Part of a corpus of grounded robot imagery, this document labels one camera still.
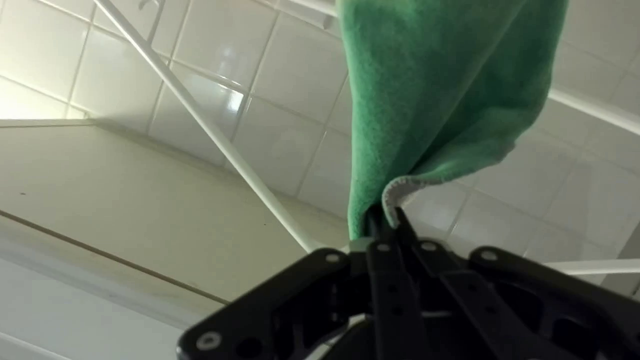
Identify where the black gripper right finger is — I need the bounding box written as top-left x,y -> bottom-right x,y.
393,207 -> 640,360

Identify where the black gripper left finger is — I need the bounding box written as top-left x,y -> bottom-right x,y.
177,202 -> 431,360

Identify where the green towel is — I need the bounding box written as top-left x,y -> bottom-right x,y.
334,0 -> 572,242

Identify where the white upper cabinet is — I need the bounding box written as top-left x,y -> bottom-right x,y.
0,118 -> 353,360

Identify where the white wire coat hanger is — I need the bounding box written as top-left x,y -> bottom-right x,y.
92,0 -> 640,276

